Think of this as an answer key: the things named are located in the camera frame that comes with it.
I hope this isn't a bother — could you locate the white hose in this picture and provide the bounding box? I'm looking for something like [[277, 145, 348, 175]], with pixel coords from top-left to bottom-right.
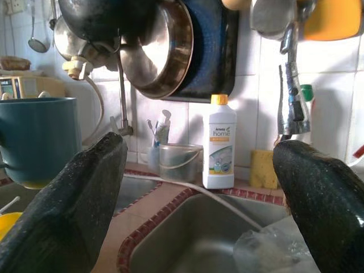
[[123, 173, 263, 230]]

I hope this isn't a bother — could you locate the beige water ionizer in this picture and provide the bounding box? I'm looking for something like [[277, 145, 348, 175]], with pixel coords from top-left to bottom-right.
[[0, 75, 67, 100]]

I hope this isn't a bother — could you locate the dark blue tray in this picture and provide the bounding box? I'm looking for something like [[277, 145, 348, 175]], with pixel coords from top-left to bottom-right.
[[162, 0, 239, 104]]

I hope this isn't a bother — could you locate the hanging steel skimmer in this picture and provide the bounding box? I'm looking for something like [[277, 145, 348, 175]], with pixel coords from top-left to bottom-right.
[[27, 0, 49, 54]]

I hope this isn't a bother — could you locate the white detergent bottle orange cap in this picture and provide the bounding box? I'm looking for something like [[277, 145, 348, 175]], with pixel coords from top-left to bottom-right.
[[202, 94, 238, 190]]

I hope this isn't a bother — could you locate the hanging steel pot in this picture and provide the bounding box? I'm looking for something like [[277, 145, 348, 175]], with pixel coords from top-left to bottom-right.
[[53, 16, 122, 62]]

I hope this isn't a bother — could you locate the hanging black wok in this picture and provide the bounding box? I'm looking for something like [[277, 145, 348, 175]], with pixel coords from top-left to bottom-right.
[[58, 0, 160, 46]]

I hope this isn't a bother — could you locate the chrome sink faucet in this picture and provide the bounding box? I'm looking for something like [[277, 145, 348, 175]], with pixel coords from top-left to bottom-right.
[[277, 22, 312, 137]]

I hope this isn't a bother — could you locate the white plastic chopstick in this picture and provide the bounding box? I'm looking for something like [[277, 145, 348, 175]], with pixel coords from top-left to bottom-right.
[[0, 196, 21, 214]]

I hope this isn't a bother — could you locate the white wall socket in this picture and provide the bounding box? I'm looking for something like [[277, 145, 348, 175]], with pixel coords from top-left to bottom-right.
[[5, 0, 24, 15]]

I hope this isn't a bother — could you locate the orange cutting board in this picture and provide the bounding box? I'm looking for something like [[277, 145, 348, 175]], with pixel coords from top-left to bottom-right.
[[302, 0, 364, 42]]

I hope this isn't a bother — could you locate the hanging steel ladle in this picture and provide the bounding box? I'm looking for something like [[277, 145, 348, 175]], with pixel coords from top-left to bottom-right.
[[250, 0, 299, 41]]

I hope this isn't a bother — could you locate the white bottle green cap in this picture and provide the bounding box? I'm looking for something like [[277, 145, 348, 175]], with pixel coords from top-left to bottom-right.
[[300, 84, 317, 144]]

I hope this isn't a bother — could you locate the thick yellow sponge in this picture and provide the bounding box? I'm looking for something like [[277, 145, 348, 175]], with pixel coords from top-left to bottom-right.
[[250, 150, 279, 190]]

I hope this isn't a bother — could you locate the steel wall tap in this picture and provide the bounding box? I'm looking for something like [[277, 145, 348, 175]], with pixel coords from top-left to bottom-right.
[[115, 55, 134, 137]]

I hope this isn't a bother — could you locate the clear plastic bag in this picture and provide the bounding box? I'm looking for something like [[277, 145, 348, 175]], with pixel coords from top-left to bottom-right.
[[233, 216, 324, 273]]

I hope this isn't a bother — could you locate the hanging steel bowl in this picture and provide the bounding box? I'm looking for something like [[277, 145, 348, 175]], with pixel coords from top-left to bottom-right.
[[118, 0, 195, 100]]

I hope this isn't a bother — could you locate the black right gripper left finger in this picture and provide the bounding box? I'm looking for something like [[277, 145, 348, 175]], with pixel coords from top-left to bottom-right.
[[0, 131, 129, 273]]

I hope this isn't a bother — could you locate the blue white toothbrush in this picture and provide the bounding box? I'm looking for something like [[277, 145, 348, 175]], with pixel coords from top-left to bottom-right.
[[146, 119, 159, 148]]

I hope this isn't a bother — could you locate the teal mug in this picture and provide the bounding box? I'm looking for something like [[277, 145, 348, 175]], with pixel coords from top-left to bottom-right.
[[0, 97, 83, 190]]

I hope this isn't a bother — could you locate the beige hose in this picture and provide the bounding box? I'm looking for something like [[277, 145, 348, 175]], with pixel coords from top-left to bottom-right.
[[82, 75, 105, 144]]

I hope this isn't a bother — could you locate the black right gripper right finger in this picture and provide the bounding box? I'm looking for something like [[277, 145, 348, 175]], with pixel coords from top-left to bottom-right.
[[272, 139, 364, 273]]

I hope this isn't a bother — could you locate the yellow plastic cup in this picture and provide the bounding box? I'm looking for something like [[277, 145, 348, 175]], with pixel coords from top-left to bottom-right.
[[0, 212, 24, 242]]

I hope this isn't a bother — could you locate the steel sink basin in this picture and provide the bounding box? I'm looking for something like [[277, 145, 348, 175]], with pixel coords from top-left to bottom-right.
[[118, 193, 292, 273], [112, 175, 163, 217]]

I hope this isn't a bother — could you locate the clear plastic bucket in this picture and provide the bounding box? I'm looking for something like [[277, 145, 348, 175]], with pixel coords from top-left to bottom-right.
[[159, 143, 204, 183]]

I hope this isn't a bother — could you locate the clear toothbrush cup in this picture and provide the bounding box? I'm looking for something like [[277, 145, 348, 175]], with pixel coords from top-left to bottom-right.
[[147, 146, 162, 174]]

